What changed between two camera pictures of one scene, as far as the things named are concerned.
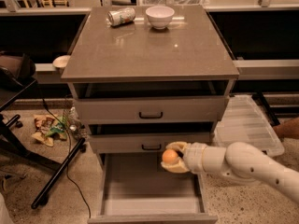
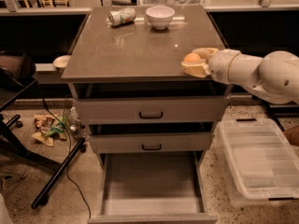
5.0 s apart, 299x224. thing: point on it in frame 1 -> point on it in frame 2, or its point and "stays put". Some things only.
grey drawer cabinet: x=144 y=77 stays put
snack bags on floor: x=48 y=127 stays put
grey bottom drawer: x=135 y=189 stays put
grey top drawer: x=149 y=102 stays put
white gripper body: x=194 y=158 -> x=220 y=64
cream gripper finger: x=177 y=168 -> x=197 y=68
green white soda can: x=121 y=16 stays put
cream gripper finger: x=177 y=146 -> x=206 y=53
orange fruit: x=170 y=156 -> x=192 y=57
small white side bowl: x=61 y=62 stays put
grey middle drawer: x=141 y=143 stays put
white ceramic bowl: x=160 y=16 stays put
